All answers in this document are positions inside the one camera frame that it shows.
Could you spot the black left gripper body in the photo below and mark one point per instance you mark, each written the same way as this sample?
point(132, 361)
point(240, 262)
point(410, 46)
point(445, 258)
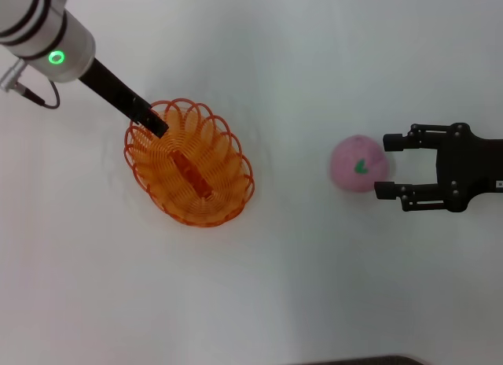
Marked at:
point(106, 85)

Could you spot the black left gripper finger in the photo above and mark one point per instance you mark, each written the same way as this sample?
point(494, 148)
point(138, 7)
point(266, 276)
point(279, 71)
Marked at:
point(135, 122)
point(151, 117)

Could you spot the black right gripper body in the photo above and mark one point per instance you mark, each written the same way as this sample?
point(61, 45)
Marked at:
point(471, 168)

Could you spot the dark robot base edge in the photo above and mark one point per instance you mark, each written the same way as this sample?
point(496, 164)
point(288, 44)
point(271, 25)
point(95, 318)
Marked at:
point(365, 361)

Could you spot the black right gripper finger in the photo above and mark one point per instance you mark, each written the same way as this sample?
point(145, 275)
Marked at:
point(393, 142)
point(385, 190)

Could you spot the pink peach with green leaf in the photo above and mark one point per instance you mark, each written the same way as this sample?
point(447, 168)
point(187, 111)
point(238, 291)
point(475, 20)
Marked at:
point(349, 172)

